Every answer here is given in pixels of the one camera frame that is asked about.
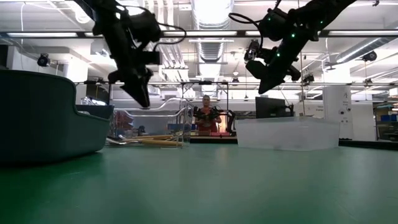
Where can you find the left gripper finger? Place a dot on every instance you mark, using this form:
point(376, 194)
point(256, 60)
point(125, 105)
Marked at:
point(144, 96)
point(129, 91)

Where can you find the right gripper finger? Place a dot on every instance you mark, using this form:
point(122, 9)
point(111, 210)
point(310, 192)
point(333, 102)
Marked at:
point(267, 85)

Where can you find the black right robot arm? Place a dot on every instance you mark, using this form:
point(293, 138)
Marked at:
point(311, 15)

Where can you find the black background robot arm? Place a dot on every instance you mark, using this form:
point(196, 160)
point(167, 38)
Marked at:
point(230, 121)

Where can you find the black monitor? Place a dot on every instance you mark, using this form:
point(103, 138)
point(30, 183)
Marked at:
point(270, 107)

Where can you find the black ceiling spotlight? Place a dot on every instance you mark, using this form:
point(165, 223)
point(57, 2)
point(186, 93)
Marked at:
point(370, 56)
point(43, 60)
point(250, 51)
point(308, 79)

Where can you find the clear plastic bin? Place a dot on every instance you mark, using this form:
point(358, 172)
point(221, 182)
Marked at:
point(155, 121)

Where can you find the frosted translucent plastic bin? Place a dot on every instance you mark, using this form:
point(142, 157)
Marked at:
point(295, 133)

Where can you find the person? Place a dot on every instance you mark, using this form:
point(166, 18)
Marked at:
point(206, 119)

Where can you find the white pillar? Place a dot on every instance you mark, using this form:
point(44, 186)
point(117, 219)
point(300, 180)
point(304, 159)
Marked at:
point(337, 102)

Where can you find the grey-blue plastic bin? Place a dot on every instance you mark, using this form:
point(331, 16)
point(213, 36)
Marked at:
point(46, 124)

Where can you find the green table mat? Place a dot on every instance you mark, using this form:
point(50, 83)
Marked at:
point(199, 193)

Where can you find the shelf with blue bins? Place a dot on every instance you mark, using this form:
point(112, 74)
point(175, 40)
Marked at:
point(388, 118)

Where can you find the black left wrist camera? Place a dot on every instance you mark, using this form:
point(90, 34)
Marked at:
point(146, 28)

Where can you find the silver ceiling duct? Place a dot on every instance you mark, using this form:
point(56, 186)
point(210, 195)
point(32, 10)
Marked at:
point(211, 49)
point(357, 49)

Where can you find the black background frame rail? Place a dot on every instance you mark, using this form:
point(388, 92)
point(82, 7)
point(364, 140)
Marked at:
point(342, 84)

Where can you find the black overhead frame bar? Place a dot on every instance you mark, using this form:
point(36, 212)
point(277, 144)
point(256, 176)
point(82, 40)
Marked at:
point(43, 33)

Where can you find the black aluminium table frame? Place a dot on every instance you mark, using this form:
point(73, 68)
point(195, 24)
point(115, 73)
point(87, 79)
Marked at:
point(367, 144)

